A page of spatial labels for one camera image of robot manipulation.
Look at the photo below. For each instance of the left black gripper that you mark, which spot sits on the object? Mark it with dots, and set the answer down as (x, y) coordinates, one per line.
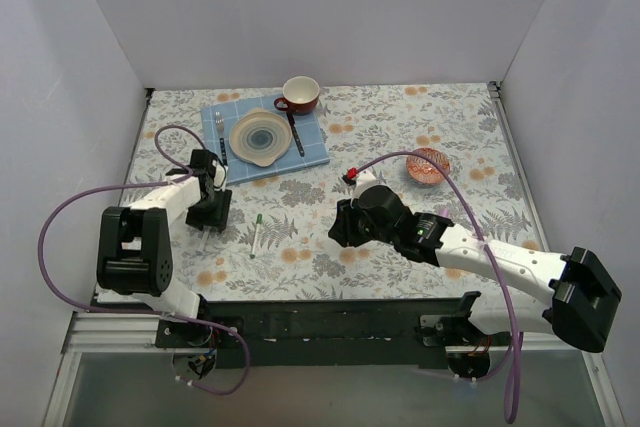
(211, 209)

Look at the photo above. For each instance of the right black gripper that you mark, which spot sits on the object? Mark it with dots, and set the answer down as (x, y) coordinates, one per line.
(342, 224)

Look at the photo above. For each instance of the white green marker pen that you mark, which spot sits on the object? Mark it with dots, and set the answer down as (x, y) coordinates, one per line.
(255, 240)

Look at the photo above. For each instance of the white blue marker pen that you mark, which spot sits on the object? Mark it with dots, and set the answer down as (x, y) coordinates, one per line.
(203, 241)

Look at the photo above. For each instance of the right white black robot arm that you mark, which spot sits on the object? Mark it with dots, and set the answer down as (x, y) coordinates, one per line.
(569, 295)

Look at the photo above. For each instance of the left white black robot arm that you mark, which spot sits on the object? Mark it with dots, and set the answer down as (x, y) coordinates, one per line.
(134, 253)

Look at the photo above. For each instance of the blue checkered cloth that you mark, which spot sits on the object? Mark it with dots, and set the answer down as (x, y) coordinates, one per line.
(240, 171)

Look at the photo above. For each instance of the beige plate with blue rings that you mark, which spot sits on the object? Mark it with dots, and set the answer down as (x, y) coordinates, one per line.
(260, 137)

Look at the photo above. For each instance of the red patterned bowl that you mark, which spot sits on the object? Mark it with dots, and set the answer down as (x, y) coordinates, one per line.
(425, 172)

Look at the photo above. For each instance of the red mug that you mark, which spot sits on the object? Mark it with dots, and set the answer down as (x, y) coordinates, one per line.
(300, 96)

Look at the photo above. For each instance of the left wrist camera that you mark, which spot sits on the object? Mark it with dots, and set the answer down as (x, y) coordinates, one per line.
(218, 173)

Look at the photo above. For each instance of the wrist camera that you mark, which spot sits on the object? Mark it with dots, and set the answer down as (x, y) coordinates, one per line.
(363, 181)
(218, 173)

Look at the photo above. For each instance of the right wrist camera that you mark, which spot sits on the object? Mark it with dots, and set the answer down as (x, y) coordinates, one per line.
(363, 181)

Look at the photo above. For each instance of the fork with dark handle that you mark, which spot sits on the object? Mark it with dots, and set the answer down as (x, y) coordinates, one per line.
(219, 124)

